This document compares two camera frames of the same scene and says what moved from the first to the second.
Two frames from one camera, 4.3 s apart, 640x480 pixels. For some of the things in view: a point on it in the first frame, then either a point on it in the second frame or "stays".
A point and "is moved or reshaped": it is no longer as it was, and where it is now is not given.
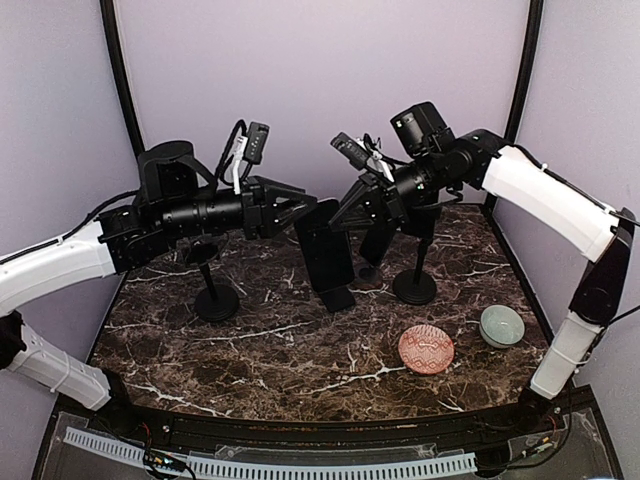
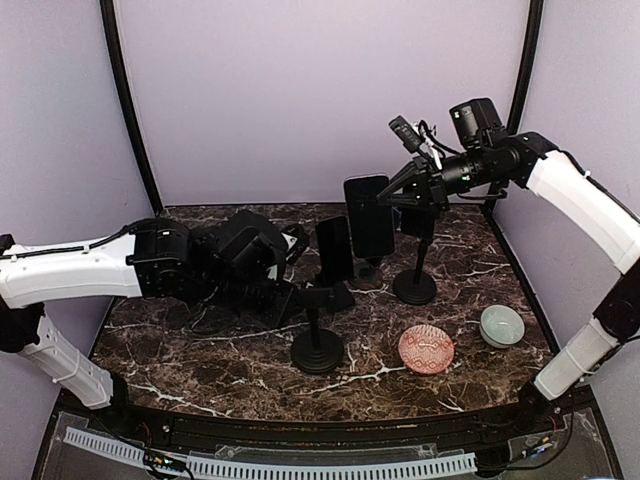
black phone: [326, 249] is moved or reshaped
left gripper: [261, 193] → [276, 315]
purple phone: [420, 221] stays
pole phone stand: [215, 303] is moved or reshaped
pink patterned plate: [425, 349] stays
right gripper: [382, 202] → [430, 188]
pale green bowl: [501, 326] stays
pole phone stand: [416, 286] stays
